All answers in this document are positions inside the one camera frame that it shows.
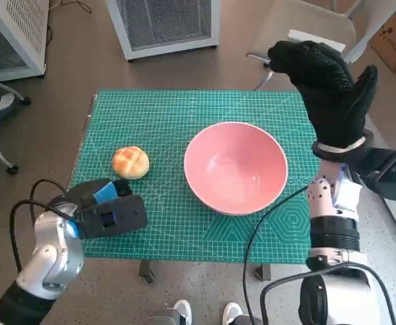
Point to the white perforated metal cabinet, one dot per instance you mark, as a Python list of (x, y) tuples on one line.
[(21, 27)]

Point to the pink bowl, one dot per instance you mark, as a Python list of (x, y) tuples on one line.
[(235, 169)]

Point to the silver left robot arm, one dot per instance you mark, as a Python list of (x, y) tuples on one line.
[(48, 247)]

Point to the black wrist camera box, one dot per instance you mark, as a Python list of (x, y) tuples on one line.
[(387, 169), (123, 216)]

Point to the beige office chair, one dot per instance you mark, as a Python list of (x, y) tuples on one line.
[(302, 17)]

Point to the green cutting mat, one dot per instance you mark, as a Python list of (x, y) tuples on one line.
[(170, 230)]

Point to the grey wheeled chair frame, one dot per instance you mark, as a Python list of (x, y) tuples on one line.
[(12, 169)]

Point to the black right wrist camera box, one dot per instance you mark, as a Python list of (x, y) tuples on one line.
[(387, 169)]

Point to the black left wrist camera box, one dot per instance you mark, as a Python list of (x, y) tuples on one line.
[(123, 216)]

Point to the white cabinet with mesh front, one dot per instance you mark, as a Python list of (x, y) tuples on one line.
[(167, 20)]

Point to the round toy bread bun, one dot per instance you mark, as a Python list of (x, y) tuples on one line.
[(130, 162)]

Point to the black gloved right hand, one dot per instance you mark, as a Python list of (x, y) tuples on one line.
[(333, 98)]

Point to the black left hand blue tape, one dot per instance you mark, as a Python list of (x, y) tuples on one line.
[(106, 193)]

